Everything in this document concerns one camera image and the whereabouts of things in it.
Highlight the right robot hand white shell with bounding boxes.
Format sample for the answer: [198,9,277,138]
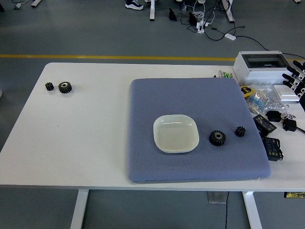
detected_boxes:
[282,59,305,105]

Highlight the white electrical enclosure box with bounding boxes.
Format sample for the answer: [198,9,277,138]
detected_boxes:
[233,50,295,86]

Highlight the blue-grey quilted mat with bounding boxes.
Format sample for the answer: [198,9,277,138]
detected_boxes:
[126,77,273,183]

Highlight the white power strip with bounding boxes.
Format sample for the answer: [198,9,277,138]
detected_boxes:
[195,20,211,34]

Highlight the large black gear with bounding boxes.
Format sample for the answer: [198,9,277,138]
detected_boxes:
[209,129,227,146]
[58,81,73,94]

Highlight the white table leg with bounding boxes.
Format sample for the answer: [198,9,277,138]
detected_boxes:
[242,191,263,229]
[70,190,89,229]

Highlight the black charger block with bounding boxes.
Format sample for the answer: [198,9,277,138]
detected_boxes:
[188,11,199,26]

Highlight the yellow tape measure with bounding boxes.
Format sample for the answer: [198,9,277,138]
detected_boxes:
[240,85,255,98]

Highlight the black digital meter module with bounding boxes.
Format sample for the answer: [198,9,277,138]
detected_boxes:
[262,136,285,162]
[253,114,277,138]

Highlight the black plug with cord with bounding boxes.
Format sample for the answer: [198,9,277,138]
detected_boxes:
[282,119,305,133]

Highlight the white flat switch plate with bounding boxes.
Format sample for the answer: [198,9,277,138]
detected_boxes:
[273,84,301,103]

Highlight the white and blue sneaker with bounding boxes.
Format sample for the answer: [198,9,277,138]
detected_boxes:
[125,0,144,10]

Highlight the white desk leg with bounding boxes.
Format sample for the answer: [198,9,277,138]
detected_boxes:
[149,0,159,21]
[221,0,235,23]

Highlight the red and white wires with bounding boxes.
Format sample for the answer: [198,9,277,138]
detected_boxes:
[283,104,296,120]

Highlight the small black adapter block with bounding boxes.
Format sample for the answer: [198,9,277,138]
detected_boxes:
[265,110,283,123]

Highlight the white square dish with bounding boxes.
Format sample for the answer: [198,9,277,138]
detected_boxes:
[152,114,200,154]

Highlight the clear plastic bag of parts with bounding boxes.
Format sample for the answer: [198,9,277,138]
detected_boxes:
[246,84,289,115]

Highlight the black cable under table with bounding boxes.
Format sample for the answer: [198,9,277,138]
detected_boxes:
[224,191,230,229]

